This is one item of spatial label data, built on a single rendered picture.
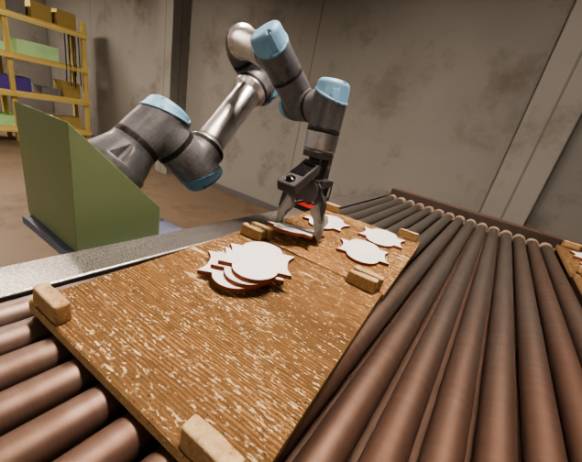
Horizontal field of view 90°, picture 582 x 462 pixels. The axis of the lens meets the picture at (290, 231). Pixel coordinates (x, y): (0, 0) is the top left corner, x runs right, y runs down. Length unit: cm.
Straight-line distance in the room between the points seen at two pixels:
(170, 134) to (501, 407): 81
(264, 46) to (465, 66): 265
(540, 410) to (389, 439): 24
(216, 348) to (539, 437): 40
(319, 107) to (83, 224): 54
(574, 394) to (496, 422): 18
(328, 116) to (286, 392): 53
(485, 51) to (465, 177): 102
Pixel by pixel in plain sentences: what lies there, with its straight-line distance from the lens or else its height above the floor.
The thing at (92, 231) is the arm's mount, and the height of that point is 91.
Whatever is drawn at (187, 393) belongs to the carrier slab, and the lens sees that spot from 35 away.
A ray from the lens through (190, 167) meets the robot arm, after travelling 85.
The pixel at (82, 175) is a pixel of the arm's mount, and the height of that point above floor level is 103.
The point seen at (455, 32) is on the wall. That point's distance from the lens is 331.
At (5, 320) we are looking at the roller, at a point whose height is 91.
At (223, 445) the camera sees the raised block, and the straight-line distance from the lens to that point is 29.
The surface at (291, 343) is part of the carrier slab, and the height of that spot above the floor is 94.
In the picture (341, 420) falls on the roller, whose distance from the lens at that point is 38.
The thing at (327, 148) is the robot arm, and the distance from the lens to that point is 68.
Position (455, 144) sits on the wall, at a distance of 314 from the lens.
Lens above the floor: 121
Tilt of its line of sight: 21 degrees down
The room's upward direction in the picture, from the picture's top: 12 degrees clockwise
